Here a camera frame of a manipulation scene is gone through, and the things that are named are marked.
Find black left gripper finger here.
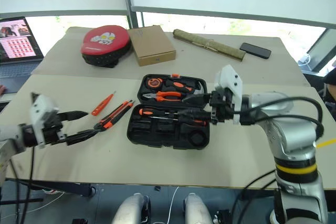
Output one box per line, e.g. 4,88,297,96
56,111,89,123
65,129,101,146

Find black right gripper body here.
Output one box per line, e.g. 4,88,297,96
208,89,235,126

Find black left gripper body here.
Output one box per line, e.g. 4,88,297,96
41,112,68,146

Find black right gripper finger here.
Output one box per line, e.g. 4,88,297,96
179,108,212,125
182,93,212,104

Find orange voltage tester pen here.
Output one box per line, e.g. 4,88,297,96
91,91,117,116

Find black orange utility knife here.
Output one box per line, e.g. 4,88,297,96
93,100,136,131

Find black fabric pouch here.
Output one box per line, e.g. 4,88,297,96
127,73,211,151

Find orange black screwdriver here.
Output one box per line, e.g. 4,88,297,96
181,118,207,127
138,108,180,119

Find tan cardboard sheet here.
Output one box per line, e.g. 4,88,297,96
4,73,336,190
30,26,312,88

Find orange black tape measure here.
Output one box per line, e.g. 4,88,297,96
146,77,165,90

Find black table support bar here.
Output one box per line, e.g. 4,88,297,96
7,178,97,198

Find rolled bamboo mat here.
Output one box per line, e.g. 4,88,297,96
172,28,246,62

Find black smartphone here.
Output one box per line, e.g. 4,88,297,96
239,42,272,60

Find brown cardboard box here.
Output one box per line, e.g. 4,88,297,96
127,25,177,67

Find red black punching pad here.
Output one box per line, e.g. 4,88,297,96
80,24,132,68

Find silver rounded robot leg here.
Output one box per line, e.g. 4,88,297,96
112,192,151,224
183,193,213,224

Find open laptop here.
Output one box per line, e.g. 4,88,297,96
0,16,45,94

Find yellow strip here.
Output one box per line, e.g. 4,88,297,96
316,138,336,149

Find dark monitor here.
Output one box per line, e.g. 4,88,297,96
305,28,336,73

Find hammer with orange black handle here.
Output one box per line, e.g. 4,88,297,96
164,78,206,97

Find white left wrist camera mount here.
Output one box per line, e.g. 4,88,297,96
28,92,60,148

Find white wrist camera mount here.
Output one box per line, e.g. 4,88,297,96
28,92,60,148
213,64,244,125

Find orange handled pliers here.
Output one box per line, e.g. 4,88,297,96
142,91,182,102

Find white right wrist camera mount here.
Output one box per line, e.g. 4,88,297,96
213,64,244,125

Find thin white cable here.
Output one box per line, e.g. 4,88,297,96
167,186,181,224

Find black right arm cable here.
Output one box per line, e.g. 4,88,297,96
237,96,325,143

